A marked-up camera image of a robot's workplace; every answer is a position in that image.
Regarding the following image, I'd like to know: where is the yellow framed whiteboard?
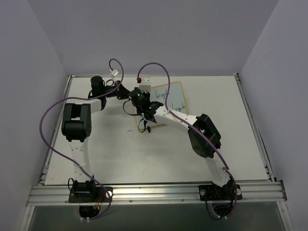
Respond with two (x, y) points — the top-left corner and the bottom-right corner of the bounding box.
(139, 81), (188, 129)

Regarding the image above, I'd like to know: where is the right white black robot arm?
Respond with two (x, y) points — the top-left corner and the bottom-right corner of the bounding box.
(128, 88), (235, 199)

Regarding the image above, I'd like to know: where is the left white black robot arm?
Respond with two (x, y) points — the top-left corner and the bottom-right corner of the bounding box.
(61, 76), (129, 202)

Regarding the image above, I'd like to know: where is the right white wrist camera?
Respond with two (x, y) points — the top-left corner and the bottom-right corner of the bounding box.
(137, 77), (152, 93)

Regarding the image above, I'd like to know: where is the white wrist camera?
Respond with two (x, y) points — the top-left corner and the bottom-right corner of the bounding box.
(110, 69), (119, 82)
(137, 77), (152, 93)

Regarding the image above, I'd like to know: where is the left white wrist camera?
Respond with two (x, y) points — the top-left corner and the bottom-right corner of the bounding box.
(110, 69), (119, 82)

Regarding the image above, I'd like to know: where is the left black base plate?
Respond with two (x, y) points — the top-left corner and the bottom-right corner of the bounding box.
(68, 187), (113, 204)

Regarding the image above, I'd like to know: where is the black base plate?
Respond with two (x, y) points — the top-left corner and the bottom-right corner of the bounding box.
(198, 184), (243, 201)
(68, 187), (113, 204)

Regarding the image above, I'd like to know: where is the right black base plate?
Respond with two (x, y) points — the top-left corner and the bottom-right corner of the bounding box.
(198, 184), (243, 201)

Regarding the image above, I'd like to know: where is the aluminium front rail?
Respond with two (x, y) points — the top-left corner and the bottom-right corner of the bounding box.
(26, 180), (287, 206)

